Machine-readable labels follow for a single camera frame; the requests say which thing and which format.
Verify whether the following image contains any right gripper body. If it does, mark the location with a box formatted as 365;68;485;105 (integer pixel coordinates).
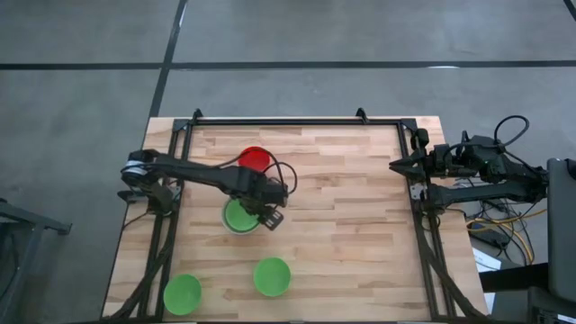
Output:
410;129;445;202

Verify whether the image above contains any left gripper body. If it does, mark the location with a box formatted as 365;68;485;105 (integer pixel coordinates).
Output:
242;176;290;212

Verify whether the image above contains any green plastic bowl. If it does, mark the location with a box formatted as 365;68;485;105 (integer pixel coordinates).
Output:
253;256;293;298
223;199;261;230

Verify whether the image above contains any red plastic bowl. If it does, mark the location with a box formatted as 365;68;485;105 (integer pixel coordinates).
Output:
237;146;272;174

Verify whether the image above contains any green plate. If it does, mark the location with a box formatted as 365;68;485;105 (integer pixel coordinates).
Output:
163;274;203;317

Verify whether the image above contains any white ribbed bowl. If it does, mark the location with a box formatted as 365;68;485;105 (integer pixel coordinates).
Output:
220;197;263;236

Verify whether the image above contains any black power adapter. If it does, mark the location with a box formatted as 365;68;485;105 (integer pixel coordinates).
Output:
468;227;512;249

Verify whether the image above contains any white paper sheet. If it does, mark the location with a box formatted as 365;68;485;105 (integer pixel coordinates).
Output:
472;247;503;274

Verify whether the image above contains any black beam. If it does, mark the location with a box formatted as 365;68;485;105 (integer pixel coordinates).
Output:
478;263;550;293

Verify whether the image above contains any dark grey flat panel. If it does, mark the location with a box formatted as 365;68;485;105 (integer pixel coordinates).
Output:
546;157;576;303

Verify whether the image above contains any dark grey box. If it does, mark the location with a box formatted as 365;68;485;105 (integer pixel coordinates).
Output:
526;286;576;324

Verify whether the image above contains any dark metal stand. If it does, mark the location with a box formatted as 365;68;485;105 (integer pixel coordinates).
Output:
0;197;73;324

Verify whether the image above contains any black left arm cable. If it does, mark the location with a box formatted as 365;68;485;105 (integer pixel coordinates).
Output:
214;152;299;195

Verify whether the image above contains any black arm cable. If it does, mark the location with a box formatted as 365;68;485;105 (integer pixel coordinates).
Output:
214;152;299;195
493;114;531;148

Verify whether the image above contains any black aluminium rig frame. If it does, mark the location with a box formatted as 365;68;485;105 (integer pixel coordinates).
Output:
103;107;490;323

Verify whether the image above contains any yellow cable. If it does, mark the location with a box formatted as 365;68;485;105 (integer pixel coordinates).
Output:
466;208;548;266

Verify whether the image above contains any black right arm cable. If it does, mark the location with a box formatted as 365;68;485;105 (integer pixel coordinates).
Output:
493;114;531;148

